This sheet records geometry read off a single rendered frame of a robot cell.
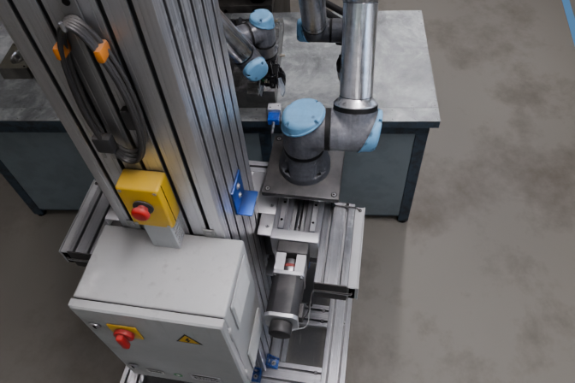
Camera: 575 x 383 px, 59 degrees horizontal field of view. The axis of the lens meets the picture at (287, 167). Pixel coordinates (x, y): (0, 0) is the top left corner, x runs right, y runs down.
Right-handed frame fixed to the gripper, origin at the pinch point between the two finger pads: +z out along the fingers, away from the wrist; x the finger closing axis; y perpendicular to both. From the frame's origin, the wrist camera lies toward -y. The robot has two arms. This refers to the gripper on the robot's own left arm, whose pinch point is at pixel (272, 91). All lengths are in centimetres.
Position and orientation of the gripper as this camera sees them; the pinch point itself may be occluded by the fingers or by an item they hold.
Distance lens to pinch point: 189.4
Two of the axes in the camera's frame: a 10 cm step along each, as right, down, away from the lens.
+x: 9.9, 0.2, -1.0
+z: 0.7, 6.1, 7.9
